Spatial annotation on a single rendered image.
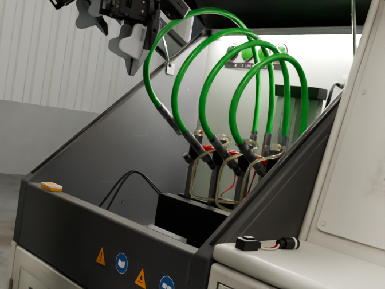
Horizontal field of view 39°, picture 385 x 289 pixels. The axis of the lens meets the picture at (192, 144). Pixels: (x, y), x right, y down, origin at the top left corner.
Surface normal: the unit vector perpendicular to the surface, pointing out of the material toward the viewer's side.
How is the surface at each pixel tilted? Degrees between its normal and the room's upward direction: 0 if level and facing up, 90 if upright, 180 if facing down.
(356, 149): 76
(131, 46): 93
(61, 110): 90
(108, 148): 90
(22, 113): 90
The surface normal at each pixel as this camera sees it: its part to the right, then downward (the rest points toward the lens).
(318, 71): -0.73, -0.07
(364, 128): -0.68, -0.31
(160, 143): 0.66, 0.14
